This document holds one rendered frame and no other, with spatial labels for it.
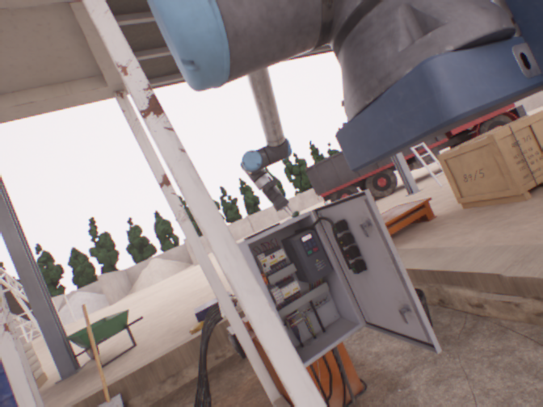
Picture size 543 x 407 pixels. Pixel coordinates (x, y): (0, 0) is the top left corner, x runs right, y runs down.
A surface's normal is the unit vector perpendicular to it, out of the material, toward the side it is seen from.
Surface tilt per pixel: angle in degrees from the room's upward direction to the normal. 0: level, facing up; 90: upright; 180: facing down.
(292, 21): 154
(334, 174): 90
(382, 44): 70
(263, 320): 80
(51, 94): 90
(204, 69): 163
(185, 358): 90
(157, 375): 90
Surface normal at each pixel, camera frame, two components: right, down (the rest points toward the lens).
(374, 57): -0.82, -0.02
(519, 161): 0.18, -0.11
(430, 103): -0.85, 0.37
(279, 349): 0.25, -0.32
